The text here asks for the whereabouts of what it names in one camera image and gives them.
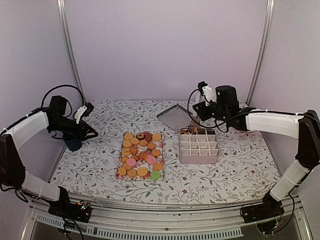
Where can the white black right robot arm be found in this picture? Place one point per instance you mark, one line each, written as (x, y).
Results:
(222, 105)

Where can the dotted tan sandwich cookie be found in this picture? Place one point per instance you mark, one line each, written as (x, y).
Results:
(142, 171)

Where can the aluminium front rail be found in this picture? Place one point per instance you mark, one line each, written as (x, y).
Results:
(125, 220)

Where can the pink round cookie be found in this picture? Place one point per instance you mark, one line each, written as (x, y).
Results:
(131, 162)
(151, 160)

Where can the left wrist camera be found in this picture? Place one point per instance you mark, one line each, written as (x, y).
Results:
(83, 111)

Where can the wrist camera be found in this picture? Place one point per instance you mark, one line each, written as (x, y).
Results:
(83, 111)
(207, 92)

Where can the pink divided cookie tin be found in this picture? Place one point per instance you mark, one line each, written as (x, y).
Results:
(198, 147)

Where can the dark blue cup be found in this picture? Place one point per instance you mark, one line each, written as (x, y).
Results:
(71, 143)

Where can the aluminium corner post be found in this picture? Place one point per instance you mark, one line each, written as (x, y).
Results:
(270, 4)
(61, 7)

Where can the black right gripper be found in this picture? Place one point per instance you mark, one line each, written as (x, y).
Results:
(201, 111)

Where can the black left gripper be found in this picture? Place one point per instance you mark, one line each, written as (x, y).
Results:
(81, 134)

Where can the floral cookie tray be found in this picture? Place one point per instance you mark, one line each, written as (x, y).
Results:
(131, 147)

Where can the green round cookie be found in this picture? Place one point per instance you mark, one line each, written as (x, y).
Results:
(155, 175)

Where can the silver metal tin lid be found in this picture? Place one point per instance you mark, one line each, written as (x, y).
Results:
(175, 117)

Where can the aluminium left corner post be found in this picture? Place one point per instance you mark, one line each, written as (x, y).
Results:
(61, 7)

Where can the chocolate sprinkled donut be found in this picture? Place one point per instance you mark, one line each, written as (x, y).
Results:
(140, 136)

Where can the aluminium right corner post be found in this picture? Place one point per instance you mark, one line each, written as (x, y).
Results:
(270, 4)

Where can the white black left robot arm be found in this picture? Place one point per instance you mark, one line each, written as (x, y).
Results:
(16, 140)

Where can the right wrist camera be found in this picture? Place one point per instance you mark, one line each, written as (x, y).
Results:
(207, 92)

